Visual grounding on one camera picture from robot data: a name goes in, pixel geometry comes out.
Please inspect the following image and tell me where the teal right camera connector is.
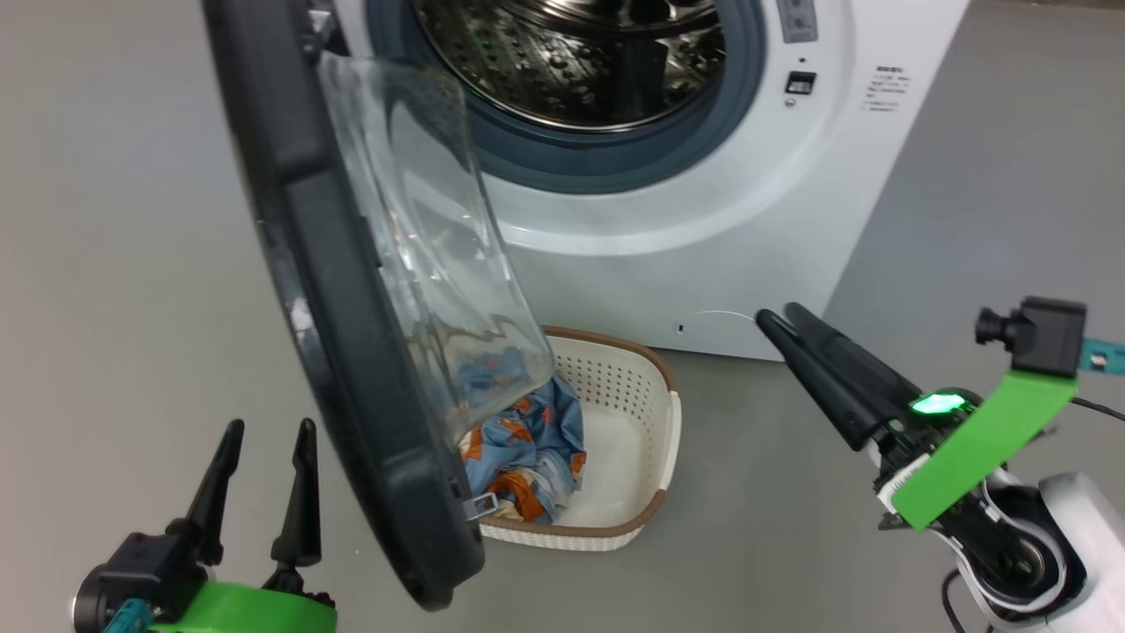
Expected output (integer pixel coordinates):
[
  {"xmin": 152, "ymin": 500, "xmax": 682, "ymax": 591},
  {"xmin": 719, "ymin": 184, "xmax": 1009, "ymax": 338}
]
[{"xmin": 1079, "ymin": 338, "xmax": 1125, "ymax": 376}]

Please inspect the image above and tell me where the black round washer door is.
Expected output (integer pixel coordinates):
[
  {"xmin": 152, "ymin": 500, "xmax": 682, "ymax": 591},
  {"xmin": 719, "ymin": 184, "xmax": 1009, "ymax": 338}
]
[{"xmin": 202, "ymin": 0, "xmax": 556, "ymax": 612}]

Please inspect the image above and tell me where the washing machine drum opening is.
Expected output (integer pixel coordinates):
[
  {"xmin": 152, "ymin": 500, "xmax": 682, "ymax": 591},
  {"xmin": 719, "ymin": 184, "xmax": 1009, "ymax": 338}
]
[{"xmin": 413, "ymin": 0, "xmax": 728, "ymax": 133}]

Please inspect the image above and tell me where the teal camera connector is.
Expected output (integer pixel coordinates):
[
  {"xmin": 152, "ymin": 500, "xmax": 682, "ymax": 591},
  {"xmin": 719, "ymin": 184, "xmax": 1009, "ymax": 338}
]
[
  {"xmin": 103, "ymin": 598, "xmax": 152, "ymax": 633},
  {"xmin": 1079, "ymin": 338, "xmax": 1125, "ymax": 376}
]

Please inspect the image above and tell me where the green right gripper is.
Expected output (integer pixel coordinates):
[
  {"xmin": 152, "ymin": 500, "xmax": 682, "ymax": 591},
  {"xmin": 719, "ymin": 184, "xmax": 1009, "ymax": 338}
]
[{"xmin": 756, "ymin": 302, "xmax": 1080, "ymax": 531}]

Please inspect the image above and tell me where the round white filter cover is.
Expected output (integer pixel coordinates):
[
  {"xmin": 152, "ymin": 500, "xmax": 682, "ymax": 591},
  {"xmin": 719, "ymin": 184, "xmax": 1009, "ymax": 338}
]
[{"xmin": 675, "ymin": 309, "xmax": 767, "ymax": 353}]

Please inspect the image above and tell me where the grey instruction label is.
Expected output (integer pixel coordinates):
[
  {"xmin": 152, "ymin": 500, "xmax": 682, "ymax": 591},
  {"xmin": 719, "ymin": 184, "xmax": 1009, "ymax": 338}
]
[{"xmin": 777, "ymin": 0, "xmax": 818, "ymax": 43}]

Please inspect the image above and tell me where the teal left camera connector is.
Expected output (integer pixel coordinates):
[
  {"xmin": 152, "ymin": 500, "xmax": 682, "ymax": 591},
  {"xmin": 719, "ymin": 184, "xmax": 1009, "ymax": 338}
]
[{"xmin": 103, "ymin": 598, "xmax": 152, "ymax": 633}]

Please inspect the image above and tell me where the white basket with brown rim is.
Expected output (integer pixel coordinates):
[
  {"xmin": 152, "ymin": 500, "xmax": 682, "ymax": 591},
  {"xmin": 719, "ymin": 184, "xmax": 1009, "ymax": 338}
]
[{"xmin": 457, "ymin": 326, "xmax": 682, "ymax": 551}]

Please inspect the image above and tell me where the white front-load washing machine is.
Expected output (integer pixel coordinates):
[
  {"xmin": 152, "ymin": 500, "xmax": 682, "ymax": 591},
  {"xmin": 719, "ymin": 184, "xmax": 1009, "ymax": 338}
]
[{"xmin": 334, "ymin": 0, "xmax": 972, "ymax": 361}]

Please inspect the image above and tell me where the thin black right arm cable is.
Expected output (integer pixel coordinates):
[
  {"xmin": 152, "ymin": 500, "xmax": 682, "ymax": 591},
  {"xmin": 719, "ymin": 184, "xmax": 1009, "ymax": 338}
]
[{"xmin": 1068, "ymin": 396, "xmax": 1125, "ymax": 423}]

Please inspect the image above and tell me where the printed warning text label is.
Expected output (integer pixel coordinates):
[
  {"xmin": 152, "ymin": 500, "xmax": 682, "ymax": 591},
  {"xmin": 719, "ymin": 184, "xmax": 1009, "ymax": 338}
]
[{"xmin": 861, "ymin": 64, "xmax": 911, "ymax": 115}]

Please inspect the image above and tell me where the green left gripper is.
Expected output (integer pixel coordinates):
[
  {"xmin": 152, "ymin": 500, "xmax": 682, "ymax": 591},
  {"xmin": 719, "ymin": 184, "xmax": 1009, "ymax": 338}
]
[{"xmin": 149, "ymin": 418, "xmax": 338, "ymax": 633}]

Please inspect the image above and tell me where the blue patterned garment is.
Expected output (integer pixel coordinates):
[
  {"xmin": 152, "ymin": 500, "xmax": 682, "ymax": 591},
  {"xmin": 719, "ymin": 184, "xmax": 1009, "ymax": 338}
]
[{"xmin": 457, "ymin": 347, "xmax": 587, "ymax": 524}]

